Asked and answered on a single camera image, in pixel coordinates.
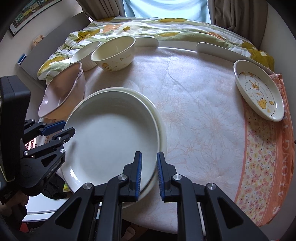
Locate pink square handled bowl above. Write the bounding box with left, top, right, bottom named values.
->
left=38, top=62, right=86, bottom=120

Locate plain white round plate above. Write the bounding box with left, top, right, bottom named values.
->
left=60, top=90, right=162, bottom=194

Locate yellow duck cartoon plate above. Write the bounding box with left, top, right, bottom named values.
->
left=64, top=86, right=168, bottom=209

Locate white ribbed ramekin bowl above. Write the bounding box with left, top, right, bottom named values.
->
left=70, top=41, right=100, bottom=72

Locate cream duck print bowl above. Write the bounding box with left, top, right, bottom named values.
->
left=91, top=36, right=135, bottom=72

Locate small duck print dish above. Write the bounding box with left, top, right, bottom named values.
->
left=233, top=60, right=285, bottom=122

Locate person hand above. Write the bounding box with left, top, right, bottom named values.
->
left=1, top=192, right=29, bottom=221

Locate blue white box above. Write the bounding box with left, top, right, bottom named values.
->
left=17, top=53, right=27, bottom=66

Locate orange floral cloth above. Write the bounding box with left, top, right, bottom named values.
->
left=234, top=74, right=295, bottom=226

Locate grey bed headboard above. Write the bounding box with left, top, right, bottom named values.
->
left=18, top=12, right=90, bottom=88

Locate white floral tablecloth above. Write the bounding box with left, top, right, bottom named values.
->
left=43, top=46, right=249, bottom=235

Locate framed houses picture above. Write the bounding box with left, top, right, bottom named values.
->
left=9, top=0, right=61, bottom=37

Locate left brown curtain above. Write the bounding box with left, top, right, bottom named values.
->
left=77, top=0, right=125, bottom=20

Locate brown curtain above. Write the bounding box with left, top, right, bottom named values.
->
left=208, top=0, right=268, bottom=48
left=77, top=0, right=125, bottom=20

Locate floral green yellow duvet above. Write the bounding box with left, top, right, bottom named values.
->
left=37, top=16, right=274, bottom=81

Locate light blue hanging cloth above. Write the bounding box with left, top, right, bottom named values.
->
left=123, top=0, right=211, bottom=23

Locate right brown curtain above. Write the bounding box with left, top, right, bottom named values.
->
left=208, top=0, right=268, bottom=48

